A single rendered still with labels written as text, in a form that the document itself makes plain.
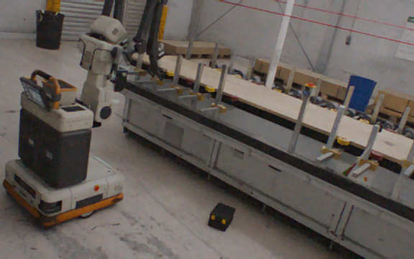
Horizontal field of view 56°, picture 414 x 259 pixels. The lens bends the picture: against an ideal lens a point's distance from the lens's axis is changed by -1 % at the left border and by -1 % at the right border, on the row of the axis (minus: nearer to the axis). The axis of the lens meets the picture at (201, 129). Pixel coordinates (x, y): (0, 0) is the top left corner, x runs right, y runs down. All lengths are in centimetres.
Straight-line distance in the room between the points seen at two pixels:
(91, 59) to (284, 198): 189
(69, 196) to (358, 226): 210
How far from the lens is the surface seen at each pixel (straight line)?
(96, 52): 277
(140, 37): 277
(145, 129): 427
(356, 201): 290
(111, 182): 297
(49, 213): 278
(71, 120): 257
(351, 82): 844
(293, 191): 333
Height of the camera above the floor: 168
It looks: 19 degrees down
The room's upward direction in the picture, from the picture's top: 12 degrees clockwise
